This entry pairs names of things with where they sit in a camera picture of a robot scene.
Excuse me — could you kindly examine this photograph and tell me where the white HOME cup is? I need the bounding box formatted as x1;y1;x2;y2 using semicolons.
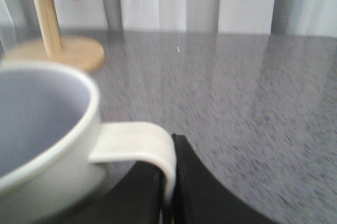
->
1;61;176;223

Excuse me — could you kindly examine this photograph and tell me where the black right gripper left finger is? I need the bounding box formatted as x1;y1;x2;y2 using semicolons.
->
50;162;163;223

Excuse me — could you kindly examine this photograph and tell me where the wooden mug tree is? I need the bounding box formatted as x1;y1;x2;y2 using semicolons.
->
3;0;105;73

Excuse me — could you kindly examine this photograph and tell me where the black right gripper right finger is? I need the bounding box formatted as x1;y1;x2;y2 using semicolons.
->
172;134;276;223

